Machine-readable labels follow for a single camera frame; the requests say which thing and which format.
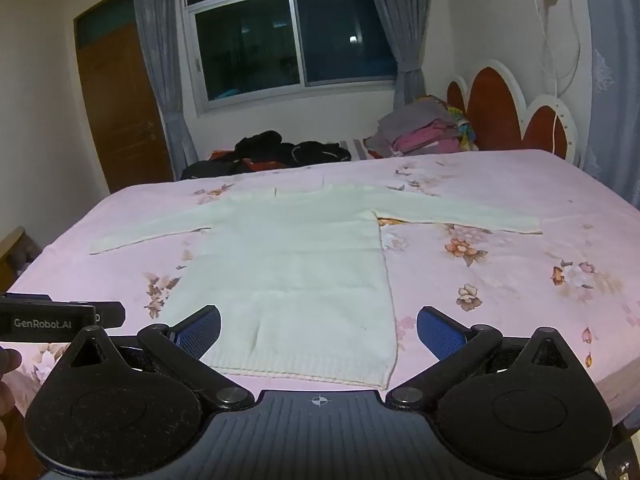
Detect wooden furniture piece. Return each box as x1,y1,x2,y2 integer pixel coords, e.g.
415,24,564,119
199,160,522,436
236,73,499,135
0,226,42,292

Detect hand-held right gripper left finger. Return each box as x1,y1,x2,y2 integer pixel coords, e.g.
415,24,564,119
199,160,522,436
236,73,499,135
65,304,255,412

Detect bed with pink floral sheet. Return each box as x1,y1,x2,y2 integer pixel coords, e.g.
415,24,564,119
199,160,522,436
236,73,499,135
0,148,640,441

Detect pile of dark clothes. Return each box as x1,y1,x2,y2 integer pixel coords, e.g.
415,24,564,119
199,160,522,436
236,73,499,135
180,130,354,181

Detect white knit sweater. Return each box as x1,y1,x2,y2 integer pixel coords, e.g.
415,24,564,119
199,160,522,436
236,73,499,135
89,176,544,391

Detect red and white headboard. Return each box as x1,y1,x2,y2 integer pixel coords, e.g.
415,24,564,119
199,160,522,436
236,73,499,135
446,58,582,167

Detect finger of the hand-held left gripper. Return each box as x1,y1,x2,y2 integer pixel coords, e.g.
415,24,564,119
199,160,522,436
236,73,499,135
51,300,126,329

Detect grey curtain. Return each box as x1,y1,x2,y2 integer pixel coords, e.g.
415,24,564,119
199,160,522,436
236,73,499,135
360,0,434,107
130,0,199,167

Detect blue patterned curtain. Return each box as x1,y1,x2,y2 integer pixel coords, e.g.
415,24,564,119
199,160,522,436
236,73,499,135
581,0,640,203

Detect brown wooden door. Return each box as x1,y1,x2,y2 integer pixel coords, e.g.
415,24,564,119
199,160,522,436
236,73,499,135
73,0,174,194

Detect sliding glass window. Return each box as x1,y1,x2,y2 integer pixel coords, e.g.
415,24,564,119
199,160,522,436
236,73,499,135
177,0,402,117

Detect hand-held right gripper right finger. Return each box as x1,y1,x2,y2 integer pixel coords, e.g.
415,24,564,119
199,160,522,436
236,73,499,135
385,305,587,414

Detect white charger cable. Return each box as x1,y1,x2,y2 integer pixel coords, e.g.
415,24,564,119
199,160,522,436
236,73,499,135
534,0,584,154

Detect stack of folded colourful clothes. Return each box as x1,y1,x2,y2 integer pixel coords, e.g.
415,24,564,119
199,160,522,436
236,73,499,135
363,94,479,160

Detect person's left hand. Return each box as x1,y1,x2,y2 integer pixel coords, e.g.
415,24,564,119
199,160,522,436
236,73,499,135
0,347,24,453

